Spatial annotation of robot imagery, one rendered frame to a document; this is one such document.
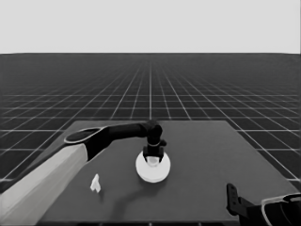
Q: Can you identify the small white T-shaped piece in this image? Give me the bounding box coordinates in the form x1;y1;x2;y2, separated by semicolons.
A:
89;173;102;193

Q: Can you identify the large thick white disc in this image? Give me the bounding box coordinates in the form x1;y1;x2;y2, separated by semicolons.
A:
135;150;172;184

